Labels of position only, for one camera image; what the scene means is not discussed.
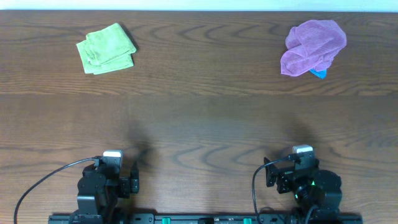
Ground purple microfiber cloth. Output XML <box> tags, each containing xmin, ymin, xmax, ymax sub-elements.
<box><xmin>280</xmin><ymin>20</ymin><xmax>347</xmax><ymax>77</ymax></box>

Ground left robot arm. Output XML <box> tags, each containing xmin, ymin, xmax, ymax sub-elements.
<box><xmin>69</xmin><ymin>157</ymin><xmax>139</xmax><ymax>223</ymax></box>

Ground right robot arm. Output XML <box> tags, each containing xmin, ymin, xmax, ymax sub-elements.
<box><xmin>264</xmin><ymin>153</ymin><xmax>343</xmax><ymax>223</ymax></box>

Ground blue cloth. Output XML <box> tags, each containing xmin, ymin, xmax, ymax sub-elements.
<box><xmin>309</xmin><ymin>69</ymin><xmax>327</xmax><ymax>79</ymax></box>

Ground folded green cloth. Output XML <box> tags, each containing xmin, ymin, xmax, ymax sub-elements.
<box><xmin>76</xmin><ymin>23</ymin><xmax>136</xmax><ymax>75</ymax></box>

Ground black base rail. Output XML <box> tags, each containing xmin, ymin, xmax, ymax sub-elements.
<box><xmin>48</xmin><ymin>213</ymin><xmax>363</xmax><ymax>224</ymax></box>

